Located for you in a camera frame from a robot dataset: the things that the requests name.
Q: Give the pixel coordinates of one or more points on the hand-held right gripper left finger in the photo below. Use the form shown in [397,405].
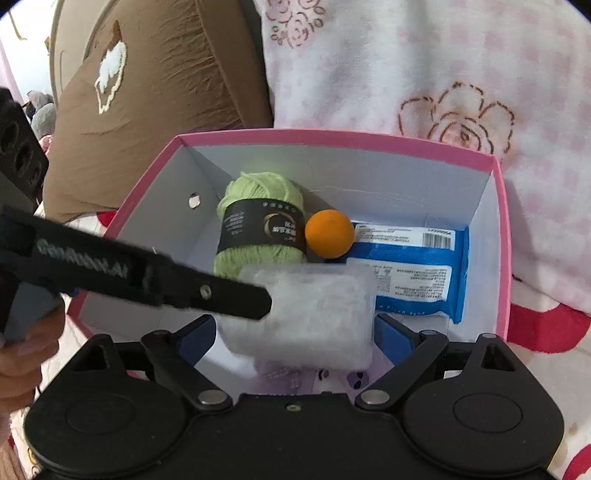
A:
[196,341]

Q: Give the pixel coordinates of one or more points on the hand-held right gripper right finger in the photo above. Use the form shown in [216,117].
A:
[392,337]

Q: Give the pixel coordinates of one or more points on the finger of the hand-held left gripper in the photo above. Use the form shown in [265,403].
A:
[221,295]

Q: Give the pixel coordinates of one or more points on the clear floss pick box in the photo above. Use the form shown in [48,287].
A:
[314,318]

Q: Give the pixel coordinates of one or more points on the blue wet wipes packet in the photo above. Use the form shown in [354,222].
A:
[406,254]

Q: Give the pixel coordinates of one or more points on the purple plush toy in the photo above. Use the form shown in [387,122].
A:
[286,374]

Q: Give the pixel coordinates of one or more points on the green yarn ball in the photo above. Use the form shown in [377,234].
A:
[258,184]

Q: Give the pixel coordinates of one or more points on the orange makeup sponge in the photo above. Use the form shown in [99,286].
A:
[328,233]

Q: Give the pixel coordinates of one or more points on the pink cardboard box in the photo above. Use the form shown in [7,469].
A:
[369,184]

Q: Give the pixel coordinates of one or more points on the person's left hand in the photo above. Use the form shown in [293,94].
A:
[23,369]

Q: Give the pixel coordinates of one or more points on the grey plush toy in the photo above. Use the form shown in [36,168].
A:
[44,117]

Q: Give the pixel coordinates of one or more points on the bear printed blanket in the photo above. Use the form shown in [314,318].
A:
[540,327]

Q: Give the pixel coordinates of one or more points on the cream headboard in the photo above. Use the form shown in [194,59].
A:
[54,55]

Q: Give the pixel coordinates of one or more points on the brown pillow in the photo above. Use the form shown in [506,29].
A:
[184,92]

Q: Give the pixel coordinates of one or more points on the pink checkered pillow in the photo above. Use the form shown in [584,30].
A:
[415,69]

